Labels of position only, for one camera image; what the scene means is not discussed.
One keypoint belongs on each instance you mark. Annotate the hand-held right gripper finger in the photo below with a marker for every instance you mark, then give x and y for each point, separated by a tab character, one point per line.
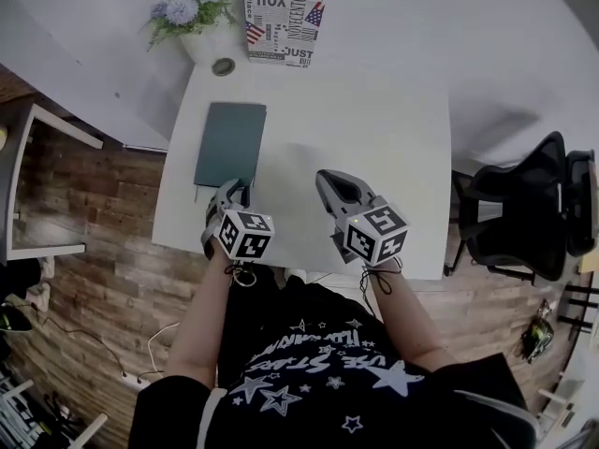
365	190
327	199

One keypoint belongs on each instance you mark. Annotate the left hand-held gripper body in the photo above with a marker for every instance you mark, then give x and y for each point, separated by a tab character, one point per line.
243	234

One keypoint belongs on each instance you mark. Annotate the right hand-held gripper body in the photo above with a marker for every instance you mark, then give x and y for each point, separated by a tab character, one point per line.
376	234

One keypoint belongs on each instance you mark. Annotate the dark green notebook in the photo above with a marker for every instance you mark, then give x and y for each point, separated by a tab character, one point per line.
231	145

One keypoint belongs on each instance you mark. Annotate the person's right forearm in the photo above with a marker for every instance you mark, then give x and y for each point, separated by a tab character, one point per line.
402	325

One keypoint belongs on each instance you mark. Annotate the person's left forearm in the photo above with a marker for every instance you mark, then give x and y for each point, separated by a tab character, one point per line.
201	325

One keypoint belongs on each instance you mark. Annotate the person's black trousers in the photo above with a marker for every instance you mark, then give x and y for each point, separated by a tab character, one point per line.
304	302

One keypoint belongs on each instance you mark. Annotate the round grey desk grommet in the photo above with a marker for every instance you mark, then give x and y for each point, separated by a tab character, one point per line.
223	66

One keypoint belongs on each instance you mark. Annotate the black mesh office chair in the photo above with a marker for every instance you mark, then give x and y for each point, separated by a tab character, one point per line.
515	213

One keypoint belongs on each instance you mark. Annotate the person's black star-print shirt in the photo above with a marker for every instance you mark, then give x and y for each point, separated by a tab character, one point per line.
327	391

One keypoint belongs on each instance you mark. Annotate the black white printed box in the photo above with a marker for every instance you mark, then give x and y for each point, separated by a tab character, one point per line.
283	26

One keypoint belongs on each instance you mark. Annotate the white power strip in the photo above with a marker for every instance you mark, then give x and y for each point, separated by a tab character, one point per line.
135	380

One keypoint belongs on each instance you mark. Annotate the pale artificial flower bouquet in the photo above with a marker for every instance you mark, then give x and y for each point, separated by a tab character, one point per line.
187	7

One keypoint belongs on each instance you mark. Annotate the green black object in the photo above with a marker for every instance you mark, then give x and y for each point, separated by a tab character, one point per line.
14	316
538	342

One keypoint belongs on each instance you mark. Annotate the pale slippers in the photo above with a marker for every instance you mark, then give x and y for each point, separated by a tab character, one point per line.
42	283

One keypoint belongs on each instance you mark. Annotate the black folding chair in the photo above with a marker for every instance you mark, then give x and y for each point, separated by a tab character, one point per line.
580	304

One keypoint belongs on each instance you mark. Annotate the grey table with white legs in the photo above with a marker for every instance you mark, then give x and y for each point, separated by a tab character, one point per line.
9	194

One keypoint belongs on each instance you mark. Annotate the brown card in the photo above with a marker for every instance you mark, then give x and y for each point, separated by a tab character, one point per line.
594	194

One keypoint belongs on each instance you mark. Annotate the pale yellow round object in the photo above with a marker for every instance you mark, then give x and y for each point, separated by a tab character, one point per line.
3	138

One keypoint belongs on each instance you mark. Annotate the white metal rack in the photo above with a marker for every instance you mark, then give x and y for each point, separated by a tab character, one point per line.
28	414

